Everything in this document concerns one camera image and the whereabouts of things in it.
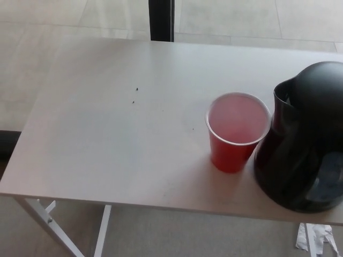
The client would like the black electric kettle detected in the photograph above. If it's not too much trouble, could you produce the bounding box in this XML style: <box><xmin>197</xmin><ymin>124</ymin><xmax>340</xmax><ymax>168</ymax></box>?
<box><xmin>253</xmin><ymin>61</ymin><xmax>343</xmax><ymax>214</ymax></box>

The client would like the white metal table leg frame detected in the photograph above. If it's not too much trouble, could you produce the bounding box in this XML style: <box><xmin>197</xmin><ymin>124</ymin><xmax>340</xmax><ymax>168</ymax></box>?
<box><xmin>16</xmin><ymin>197</ymin><xmax>112</xmax><ymax>257</ymax></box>

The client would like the black vertical post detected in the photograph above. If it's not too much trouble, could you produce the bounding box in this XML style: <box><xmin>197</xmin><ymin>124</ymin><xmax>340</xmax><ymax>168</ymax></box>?
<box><xmin>148</xmin><ymin>0</ymin><xmax>176</xmax><ymax>43</ymax></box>

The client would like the crumpled white paper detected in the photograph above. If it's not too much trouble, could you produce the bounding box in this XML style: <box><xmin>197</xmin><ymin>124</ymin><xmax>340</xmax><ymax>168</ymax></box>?
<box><xmin>295</xmin><ymin>223</ymin><xmax>339</xmax><ymax>255</ymax></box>

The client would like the white metal table leg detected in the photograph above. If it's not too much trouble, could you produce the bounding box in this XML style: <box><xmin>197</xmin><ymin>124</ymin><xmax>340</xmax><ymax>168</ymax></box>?
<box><xmin>303</xmin><ymin>223</ymin><xmax>314</xmax><ymax>257</ymax></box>

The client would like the red plastic cup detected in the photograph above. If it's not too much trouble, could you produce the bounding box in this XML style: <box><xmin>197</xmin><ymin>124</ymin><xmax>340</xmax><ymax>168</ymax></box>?
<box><xmin>205</xmin><ymin>92</ymin><xmax>271</xmax><ymax>173</ymax></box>

